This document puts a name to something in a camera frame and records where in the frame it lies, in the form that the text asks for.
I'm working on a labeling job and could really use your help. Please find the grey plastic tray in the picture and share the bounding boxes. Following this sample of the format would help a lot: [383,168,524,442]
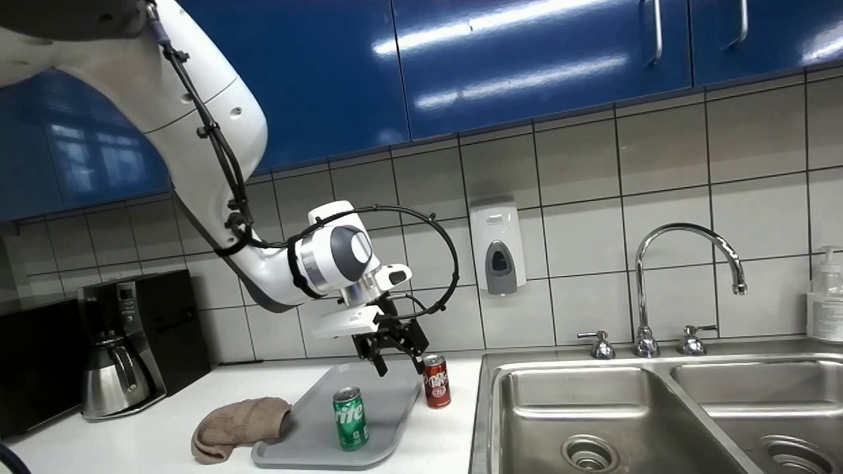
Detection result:
[252,360,420,468]

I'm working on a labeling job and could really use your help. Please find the brown crumpled cloth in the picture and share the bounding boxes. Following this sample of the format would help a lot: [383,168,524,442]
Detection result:
[188,397,290,463]

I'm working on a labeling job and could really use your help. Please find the clear soap pump bottle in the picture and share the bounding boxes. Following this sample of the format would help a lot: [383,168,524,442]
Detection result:
[806,247,843,343]

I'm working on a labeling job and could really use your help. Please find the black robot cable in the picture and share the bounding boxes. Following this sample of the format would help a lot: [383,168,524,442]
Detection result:
[142,0,464,321]

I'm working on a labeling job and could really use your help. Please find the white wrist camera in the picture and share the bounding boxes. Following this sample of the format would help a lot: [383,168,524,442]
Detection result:
[311,305,379,339]

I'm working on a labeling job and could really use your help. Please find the blue upper cabinets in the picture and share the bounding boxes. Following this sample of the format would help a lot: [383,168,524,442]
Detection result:
[0,0,843,222]

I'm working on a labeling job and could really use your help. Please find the chrome gooseneck faucet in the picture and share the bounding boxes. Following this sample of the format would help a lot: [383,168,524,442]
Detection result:
[574,222,751,360]

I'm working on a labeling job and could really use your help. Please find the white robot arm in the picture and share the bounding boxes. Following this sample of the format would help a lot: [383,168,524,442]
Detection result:
[0,0,427,364]

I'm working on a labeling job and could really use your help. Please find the red Dr Pepper can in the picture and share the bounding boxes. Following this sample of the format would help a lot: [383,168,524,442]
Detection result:
[424,354,449,409]

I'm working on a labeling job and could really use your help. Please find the green Sprite can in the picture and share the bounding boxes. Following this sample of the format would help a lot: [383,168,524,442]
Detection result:
[332,388,369,451]

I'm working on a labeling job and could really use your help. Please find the black microwave oven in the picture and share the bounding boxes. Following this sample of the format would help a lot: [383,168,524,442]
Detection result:
[0,301,87,439]

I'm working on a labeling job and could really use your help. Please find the white wall soap dispenser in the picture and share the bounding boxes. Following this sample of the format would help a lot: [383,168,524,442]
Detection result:
[472,200,527,296]

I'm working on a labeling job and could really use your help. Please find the steel black coffee maker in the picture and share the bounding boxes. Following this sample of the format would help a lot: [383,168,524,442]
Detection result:
[75,267,212,425]

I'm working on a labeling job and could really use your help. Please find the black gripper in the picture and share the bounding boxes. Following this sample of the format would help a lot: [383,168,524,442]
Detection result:
[352,297,429,378]

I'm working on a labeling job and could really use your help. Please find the stainless steel double sink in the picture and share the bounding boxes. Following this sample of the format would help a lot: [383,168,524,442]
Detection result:
[468,339,843,474]

